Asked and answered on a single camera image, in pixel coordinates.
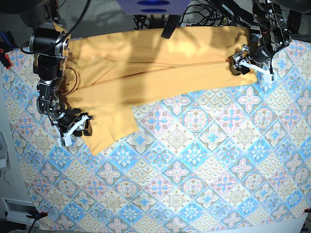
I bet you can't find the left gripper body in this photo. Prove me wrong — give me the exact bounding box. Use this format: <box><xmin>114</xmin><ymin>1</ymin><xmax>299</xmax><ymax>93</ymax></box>
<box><xmin>230</xmin><ymin>44</ymin><xmax>274</xmax><ymax>84</ymax></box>

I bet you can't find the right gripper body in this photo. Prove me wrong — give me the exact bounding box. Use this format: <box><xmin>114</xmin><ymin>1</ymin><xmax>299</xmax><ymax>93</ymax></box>
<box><xmin>52</xmin><ymin>113</ymin><xmax>93</xmax><ymax>147</ymax></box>

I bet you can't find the yellow T-shirt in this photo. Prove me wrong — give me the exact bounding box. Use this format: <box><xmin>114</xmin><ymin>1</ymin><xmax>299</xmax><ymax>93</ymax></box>
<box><xmin>66</xmin><ymin>26</ymin><xmax>257</xmax><ymax>154</ymax></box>

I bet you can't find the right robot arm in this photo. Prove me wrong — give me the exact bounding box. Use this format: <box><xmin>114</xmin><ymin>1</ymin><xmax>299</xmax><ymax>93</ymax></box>
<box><xmin>19</xmin><ymin>0</ymin><xmax>93</xmax><ymax>147</ymax></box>

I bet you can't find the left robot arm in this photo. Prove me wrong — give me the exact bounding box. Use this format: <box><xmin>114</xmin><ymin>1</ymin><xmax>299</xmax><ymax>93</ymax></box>
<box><xmin>229</xmin><ymin>0</ymin><xmax>291</xmax><ymax>85</ymax></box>

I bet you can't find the white box left edge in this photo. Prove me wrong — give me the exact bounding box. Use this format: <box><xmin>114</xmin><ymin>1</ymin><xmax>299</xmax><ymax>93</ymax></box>
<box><xmin>0</xmin><ymin>132</ymin><xmax>10</xmax><ymax>171</ymax></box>

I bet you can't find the white power strip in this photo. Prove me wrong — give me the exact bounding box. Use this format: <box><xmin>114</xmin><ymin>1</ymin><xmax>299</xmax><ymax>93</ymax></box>
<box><xmin>180</xmin><ymin>23</ymin><xmax>195</xmax><ymax>27</ymax></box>

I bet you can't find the red-black clamp left upper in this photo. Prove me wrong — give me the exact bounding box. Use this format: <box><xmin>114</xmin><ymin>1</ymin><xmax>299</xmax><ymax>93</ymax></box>
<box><xmin>0</xmin><ymin>31</ymin><xmax>13</xmax><ymax>69</ymax></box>

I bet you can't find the red-black clamp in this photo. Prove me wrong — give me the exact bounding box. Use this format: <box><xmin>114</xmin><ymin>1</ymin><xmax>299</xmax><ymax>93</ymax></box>
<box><xmin>0</xmin><ymin>31</ymin><xmax>13</xmax><ymax>69</ymax></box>
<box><xmin>26</xmin><ymin>212</ymin><xmax>48</xmax><ymax>221</ymax></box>

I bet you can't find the red-black clamp left lower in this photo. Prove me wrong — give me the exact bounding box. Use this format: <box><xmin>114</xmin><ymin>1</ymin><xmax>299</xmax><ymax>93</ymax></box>
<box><xmin>26</xmin><ymin>212</ymin><xmax>48</xmax><ymax>221</ymax></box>

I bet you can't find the patterned blue tablecloth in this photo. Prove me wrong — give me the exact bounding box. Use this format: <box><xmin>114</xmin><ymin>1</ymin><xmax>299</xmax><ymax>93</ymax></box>
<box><xmin>0</xmin><ymin>40</ymin><xmax>311</xmax><ymax>233</ymax></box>

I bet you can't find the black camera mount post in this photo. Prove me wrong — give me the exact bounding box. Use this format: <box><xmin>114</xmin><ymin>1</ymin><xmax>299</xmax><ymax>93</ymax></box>
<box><xmin>161</xmin><ymin>15</ymin><xmax>180</xmax><ymax>39</ymax></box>

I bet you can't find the white wall trunking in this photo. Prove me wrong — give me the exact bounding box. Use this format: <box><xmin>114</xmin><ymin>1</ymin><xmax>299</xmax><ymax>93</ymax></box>
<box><xmin>1</xmin><ymin>197</ymin><xmax>37</xmax><ymax>226</ymax></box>

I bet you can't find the purple robot base plate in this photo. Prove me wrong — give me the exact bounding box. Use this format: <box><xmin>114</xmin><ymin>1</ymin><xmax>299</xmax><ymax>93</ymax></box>
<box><xmin>117</xmin><ymin>0</ymin><xmax>190</xmax><ymax>15</ymax></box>

